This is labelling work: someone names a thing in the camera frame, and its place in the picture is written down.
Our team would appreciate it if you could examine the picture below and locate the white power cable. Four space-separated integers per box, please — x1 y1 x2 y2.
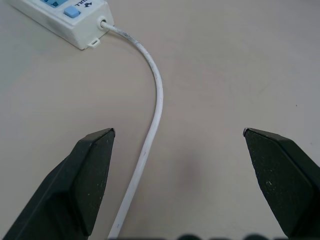
100 20 164 239

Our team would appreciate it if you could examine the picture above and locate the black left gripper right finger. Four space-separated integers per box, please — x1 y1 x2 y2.
242 127 320 240

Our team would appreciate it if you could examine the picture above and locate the white power strip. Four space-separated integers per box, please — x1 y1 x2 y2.
5 0 116 51

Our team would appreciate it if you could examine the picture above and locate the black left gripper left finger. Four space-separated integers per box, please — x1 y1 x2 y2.
0 127 116 240

